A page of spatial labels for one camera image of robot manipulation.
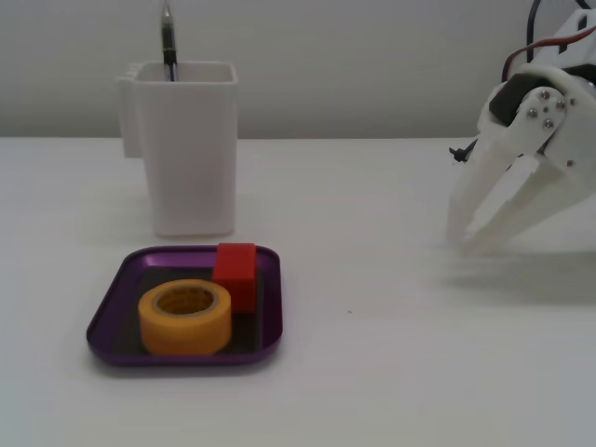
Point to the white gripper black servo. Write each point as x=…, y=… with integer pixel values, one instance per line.
x=542, y=112

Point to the purple metal tray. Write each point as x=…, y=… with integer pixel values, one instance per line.
x=270, y=326

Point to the black ballpoint pen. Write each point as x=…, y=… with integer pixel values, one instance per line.
x=168, y=42

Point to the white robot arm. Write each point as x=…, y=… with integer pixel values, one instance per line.
x=575, y=42

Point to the white plastic pen holder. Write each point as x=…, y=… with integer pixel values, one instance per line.
x=191, y=158

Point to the yellow masking tape roll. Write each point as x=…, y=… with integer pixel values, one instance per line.
x=186, y=330

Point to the red plastic block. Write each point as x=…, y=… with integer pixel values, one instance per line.
x=235, y=270

